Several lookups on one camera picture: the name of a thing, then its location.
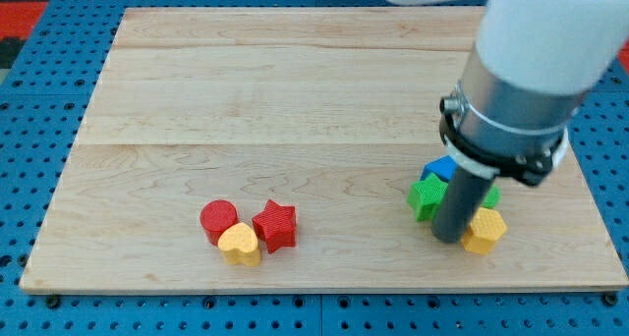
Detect green star block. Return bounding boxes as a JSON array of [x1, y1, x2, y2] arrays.
[[407, 174, 448, 222]]

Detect blue block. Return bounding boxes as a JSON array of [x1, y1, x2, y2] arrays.
[[420, 156, 457, 182]]

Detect red star block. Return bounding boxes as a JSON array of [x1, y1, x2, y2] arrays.
[[252, 199, 297, 253]]

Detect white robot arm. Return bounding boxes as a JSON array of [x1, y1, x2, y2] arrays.
[[386, 0, 628, 186]]

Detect yellow hexagon block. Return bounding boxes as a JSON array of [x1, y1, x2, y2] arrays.
[[461, 207, 507, 255]]

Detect wooden board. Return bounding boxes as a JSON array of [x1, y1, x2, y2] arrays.
[[20, 7, 628, 295]]

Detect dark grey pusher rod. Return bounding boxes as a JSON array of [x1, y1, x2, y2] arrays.
[[431, 167, 495, 244]]

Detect yellow heart block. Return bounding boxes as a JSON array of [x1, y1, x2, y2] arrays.
[[217, 223, 261, 267]]

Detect green circle block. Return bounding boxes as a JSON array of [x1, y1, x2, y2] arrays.
[[481, 185, 501, 209]]

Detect red cylinder block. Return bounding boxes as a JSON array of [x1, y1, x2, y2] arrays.
[[200, 199, 239, 246]]

